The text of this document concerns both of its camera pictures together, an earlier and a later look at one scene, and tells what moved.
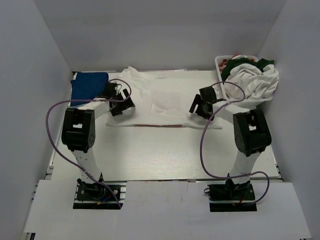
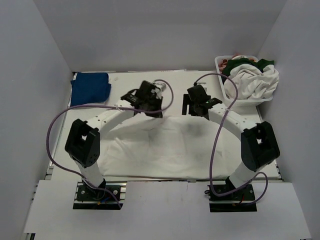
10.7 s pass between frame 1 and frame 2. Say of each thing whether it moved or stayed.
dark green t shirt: stayed
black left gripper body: moved
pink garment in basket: stayed
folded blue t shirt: stayed
